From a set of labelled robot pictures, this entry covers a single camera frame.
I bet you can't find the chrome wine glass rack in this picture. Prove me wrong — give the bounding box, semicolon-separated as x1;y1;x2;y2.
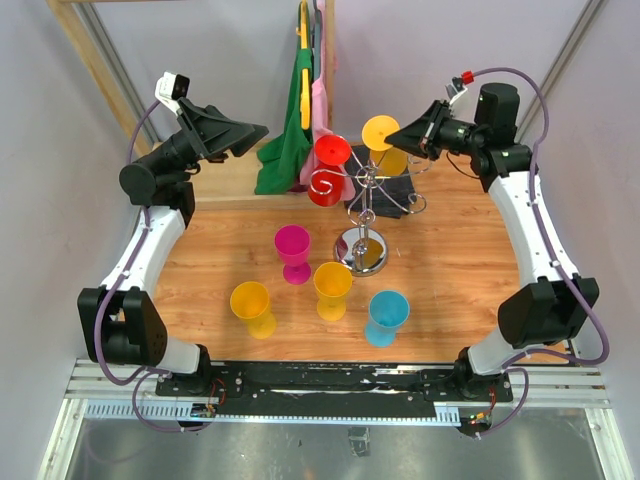
333;144;427;277

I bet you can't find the aluminium frame rail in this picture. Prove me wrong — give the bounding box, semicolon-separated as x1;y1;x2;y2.
39;360;633;479

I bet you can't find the green hanging shirt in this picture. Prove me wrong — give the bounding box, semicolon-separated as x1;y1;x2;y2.
254;37;313;195

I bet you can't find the yellow clothes hanger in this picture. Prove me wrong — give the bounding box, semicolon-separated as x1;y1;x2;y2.
296;1;312;130

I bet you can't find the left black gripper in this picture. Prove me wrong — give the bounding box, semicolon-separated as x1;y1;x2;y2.
153;97;269;179

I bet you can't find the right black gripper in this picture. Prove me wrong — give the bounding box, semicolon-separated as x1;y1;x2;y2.
385;99;486;161

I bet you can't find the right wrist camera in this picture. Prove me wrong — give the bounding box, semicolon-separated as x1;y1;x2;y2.
445;71;474;106

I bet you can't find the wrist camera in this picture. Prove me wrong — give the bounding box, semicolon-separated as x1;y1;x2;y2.
445;71;474;106
154;71;190;115

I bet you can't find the red plastic wine glass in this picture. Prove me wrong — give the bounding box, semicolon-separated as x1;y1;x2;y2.
308;134;351;207

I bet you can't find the magenta plastic wine glass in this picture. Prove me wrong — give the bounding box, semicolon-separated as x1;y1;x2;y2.
274;224;311;285

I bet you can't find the cyan plastic wine glass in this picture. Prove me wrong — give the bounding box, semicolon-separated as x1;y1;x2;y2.
364;290;410;348

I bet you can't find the grey clothes hanger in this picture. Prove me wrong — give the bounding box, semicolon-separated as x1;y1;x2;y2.
312;0;323;81

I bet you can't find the wooden clothes rack frame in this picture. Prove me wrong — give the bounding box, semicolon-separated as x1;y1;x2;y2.
47;1;315;211

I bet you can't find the dark grey folded cloth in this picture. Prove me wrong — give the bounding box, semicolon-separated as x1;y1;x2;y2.
344;145;415;219

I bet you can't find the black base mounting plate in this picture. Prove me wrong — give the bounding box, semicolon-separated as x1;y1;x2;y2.
155;361;513;422

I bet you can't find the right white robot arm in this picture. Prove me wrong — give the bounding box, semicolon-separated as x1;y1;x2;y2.
385;78;599;400

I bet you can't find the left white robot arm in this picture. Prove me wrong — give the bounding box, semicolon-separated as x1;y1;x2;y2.
77;96;268;396

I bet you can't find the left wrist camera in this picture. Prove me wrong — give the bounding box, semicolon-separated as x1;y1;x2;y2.
154;71;190;115

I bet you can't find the pink hanging shirt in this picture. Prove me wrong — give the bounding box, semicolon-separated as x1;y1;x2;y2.
299;1;355;202

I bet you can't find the yellow wine glass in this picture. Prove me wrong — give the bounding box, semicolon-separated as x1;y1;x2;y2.
313;262;353;322
230;281;277;340
362;115;408;177

